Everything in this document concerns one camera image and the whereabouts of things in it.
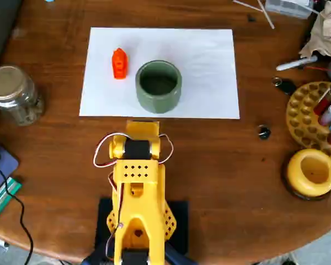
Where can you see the white marker pen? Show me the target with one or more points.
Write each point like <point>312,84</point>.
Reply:
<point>295,64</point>

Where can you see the blue clamp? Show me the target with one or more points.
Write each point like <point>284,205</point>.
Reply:
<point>95,256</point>
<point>179,258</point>

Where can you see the white paper sheet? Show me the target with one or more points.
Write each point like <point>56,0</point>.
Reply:
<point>204,69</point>

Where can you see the pink lighter with silver top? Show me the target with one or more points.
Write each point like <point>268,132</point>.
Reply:
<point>329,115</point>

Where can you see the thin white stick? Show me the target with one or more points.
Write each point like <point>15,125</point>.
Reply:
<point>248,5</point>
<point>267,15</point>

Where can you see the glass jar with gold lid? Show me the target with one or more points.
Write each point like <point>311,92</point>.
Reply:
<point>12,94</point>

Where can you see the yellow perforated robot base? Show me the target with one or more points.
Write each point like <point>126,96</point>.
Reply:
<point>169,223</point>

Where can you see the green ceramic cup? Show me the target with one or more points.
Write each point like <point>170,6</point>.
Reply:
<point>157,103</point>

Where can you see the crumpled brown paper bag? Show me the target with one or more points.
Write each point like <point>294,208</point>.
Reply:
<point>326,33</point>

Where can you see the purple notebook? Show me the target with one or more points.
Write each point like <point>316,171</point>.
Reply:
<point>5,165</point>

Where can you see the yellow round holed tray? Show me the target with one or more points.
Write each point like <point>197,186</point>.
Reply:
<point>300,116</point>

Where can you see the orange plastic object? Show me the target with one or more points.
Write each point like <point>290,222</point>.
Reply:
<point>119,64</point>

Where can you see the green book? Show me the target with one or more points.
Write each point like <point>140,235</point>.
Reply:
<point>1,200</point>

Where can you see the clear plastic box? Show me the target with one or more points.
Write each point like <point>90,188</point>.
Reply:
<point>287,8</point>

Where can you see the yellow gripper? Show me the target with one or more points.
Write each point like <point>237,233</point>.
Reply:
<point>142,127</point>

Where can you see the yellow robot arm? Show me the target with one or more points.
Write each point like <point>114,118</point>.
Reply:
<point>138,198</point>

